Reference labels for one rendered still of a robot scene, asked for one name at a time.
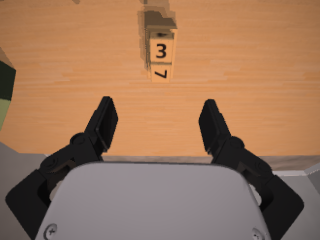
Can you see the wooden tray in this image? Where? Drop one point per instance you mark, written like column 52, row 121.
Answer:
column 153, row 28

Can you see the tan number cube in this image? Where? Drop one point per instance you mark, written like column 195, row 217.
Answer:
column 160, row 72
column 161, row 46

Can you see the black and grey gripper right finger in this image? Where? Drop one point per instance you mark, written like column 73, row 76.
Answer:
column 280, row 205

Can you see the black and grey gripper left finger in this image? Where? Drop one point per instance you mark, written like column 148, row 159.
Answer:
column 29, row 200

